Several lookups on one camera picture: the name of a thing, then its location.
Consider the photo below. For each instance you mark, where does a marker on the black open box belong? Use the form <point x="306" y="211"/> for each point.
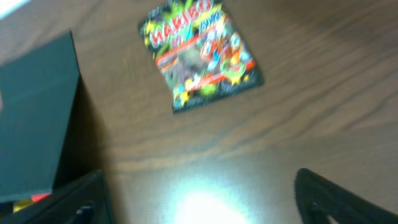
<point x="37" y="92"/>

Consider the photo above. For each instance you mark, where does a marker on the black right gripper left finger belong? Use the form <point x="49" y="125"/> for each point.
<point x="85" y="200"/>

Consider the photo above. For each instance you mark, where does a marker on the yellow Hacks candy bag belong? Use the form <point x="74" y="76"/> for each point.
<point x="21" y="204"/>

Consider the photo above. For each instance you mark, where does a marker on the red candy bag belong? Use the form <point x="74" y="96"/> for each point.
<point x="38" y="197"/>

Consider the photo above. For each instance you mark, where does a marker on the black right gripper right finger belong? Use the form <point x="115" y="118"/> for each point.
<point x="319" y="199"/>

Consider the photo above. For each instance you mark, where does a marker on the black Haribo gummy bag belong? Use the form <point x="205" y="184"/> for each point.
<point x="199" y="52"/>

